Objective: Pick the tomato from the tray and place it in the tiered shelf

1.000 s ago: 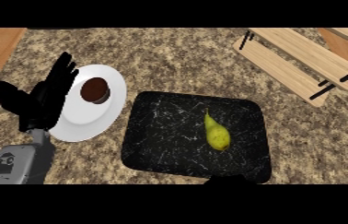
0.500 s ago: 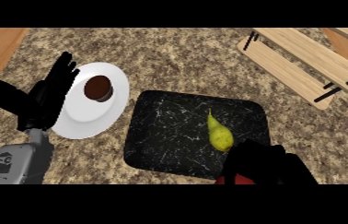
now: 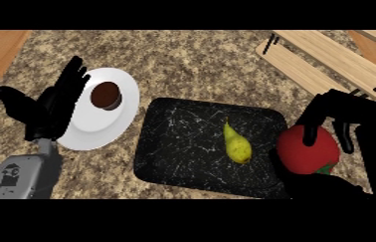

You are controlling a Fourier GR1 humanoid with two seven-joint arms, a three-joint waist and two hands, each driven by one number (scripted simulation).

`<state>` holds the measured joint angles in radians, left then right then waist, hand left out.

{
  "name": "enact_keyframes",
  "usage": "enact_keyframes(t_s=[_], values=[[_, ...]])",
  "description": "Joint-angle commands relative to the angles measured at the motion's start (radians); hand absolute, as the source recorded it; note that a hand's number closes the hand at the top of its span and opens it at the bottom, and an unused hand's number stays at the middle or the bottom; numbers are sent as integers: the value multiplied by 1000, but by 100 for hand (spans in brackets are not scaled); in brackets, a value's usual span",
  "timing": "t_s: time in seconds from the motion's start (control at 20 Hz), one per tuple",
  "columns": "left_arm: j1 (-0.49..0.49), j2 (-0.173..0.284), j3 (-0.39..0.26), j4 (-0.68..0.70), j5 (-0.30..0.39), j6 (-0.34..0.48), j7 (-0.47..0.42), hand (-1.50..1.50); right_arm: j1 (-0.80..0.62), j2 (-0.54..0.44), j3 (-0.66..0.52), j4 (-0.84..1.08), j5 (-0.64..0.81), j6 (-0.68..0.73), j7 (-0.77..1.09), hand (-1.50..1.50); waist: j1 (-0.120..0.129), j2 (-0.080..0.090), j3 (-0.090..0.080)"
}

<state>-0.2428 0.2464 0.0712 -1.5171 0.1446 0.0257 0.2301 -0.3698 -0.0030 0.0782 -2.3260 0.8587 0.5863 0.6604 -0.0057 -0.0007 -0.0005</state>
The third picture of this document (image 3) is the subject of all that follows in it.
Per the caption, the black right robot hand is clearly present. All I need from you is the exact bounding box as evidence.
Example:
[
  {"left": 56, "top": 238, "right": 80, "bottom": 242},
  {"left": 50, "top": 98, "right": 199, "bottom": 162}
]
[{"left": 267, "top": 88, "right": 376, "bottom": 200}]

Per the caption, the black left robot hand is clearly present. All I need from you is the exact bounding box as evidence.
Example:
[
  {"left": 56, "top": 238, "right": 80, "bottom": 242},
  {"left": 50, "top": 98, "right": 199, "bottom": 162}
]
[{"left": 0, "top": 55, "right": 93, "bottom": 142}]

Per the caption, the pale wooden tiered shelf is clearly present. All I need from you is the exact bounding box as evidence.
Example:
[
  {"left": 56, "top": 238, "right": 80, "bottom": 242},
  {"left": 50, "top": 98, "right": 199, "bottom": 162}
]
[{"left": 254, "top": 30, "right": 376, "bottom": 103}]

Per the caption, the black marble tray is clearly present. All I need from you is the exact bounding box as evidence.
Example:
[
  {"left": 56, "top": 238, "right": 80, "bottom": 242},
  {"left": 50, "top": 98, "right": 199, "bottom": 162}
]
[{"left": 133, "top": 97, "right": 291, "bottom": 199}]

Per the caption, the white plate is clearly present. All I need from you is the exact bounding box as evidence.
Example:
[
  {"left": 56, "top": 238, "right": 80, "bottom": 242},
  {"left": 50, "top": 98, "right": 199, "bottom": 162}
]
[{"left": 56, "top": 67, "right": 143, "bottom": 151}]

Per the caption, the yellow-green pear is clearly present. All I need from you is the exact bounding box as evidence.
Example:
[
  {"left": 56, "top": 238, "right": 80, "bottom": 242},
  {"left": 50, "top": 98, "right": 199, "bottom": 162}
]
[{"left": 221, "top": 117, "right": 254, "bottom": 165}]

